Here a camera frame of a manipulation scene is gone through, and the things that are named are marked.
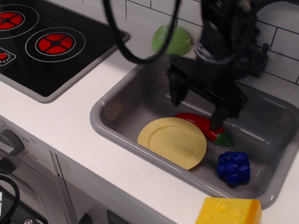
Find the grey oven knob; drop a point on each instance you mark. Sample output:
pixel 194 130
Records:
pixel 10 143

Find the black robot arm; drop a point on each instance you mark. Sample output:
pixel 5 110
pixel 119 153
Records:
pixel 229 30

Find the red toy chili pepper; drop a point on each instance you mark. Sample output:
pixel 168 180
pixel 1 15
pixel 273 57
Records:
pixel 220 136

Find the yellow toy cheese wedge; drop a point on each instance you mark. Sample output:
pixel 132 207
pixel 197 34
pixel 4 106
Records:
pixel 230 211

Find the green toy cabbage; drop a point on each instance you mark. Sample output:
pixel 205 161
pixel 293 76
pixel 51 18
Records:
pixel 180 43

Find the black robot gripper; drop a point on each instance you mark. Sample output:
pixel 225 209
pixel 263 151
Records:
pixel 210 77

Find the blue toy blueberries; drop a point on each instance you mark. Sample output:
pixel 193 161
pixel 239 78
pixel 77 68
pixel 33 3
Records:
pixel 234 168

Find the grey plastic sink basin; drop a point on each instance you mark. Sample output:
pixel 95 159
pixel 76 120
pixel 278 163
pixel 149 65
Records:
pixel 267 130

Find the black toy stovetop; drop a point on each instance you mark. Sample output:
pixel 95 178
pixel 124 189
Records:
pixel 46 48

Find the yellow toy plate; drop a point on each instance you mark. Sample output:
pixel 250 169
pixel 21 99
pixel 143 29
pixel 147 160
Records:
pixel 175 139

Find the grey toy oven front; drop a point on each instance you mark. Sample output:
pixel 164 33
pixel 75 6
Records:
pixel 45 196

